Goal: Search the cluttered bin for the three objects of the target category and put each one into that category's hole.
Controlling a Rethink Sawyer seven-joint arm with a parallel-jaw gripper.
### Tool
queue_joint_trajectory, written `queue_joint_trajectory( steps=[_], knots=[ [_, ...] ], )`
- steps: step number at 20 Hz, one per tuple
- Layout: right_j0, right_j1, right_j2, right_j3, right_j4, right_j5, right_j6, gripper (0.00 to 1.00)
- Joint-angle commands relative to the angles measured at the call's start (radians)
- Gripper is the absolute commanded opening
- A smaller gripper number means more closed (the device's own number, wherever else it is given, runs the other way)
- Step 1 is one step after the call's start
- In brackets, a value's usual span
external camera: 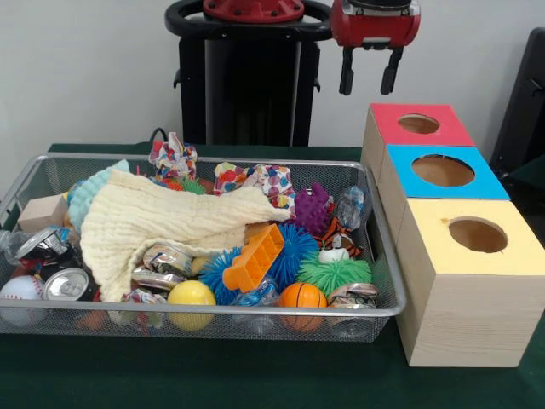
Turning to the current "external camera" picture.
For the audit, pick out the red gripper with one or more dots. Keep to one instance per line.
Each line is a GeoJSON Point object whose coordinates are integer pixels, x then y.
{"type": "Point", "coordinates": [374, 27]}

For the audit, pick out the polka dot cloth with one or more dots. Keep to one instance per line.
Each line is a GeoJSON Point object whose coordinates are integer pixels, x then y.
{"type": "Point", "coordinates": [238, 176]}

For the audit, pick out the wooden box with three holes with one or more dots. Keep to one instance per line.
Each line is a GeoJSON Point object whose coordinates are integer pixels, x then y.
{"type": "Point", "coordinates": [468, 315]}

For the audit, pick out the clear mesh bin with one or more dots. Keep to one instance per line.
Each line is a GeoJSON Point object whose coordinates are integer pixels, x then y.
{"type": "Point", "coordinates": [255, 328]}

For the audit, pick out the purple spiky toy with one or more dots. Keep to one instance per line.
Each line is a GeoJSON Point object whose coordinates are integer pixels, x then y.
{"type": "Point", "coordinates": [311, 211]}

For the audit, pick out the blue spiky ball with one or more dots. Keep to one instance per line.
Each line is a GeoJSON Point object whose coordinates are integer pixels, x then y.
{"type": "Point", "coordinates": [298, 251]}

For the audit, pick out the green spiky ball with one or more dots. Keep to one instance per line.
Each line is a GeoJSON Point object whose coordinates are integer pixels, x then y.
{"type": "Point", "coordinates": [336, 272]}

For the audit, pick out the floral patterned cloth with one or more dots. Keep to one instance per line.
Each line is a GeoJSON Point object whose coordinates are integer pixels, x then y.
{"type": "Point", "coordinates": [170, 157]}

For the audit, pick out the orange plastic block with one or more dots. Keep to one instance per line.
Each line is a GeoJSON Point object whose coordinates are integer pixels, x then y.
{"type": "Point", "coordinates": [255, 260]}

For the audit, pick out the orange mini basketball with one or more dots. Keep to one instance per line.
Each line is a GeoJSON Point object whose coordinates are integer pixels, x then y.
{"type": "Point", "coordinates": [302, 296]}

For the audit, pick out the cream waffle cloth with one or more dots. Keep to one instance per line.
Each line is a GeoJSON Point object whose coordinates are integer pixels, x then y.
{"type": "Point", "coordinates": [162, 213]}

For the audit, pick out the yellow plastic ball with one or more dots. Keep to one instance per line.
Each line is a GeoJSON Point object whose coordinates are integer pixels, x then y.
{"type": "Point", "coordinates": [191, 294]}

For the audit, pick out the white baseball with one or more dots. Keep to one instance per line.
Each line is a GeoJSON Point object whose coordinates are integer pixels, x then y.
{"type": "Point", "coordinates": [21, 287]}

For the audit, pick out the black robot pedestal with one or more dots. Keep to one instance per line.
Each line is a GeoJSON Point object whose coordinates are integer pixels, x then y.
{"type": "Point", "coordinates": [251, 85]}

